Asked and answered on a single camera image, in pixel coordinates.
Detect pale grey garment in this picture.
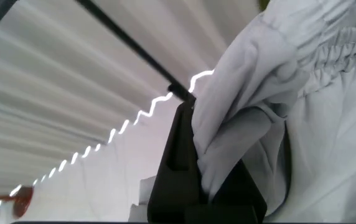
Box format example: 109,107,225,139
191,0,356,223

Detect black clothes rack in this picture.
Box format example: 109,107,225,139
0,0,197,103

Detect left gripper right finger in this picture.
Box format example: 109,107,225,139
208,158,268,223

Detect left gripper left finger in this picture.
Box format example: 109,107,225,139
147,99,210,223

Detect red-brown pole stand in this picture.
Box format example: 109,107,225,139
0,185,34,219

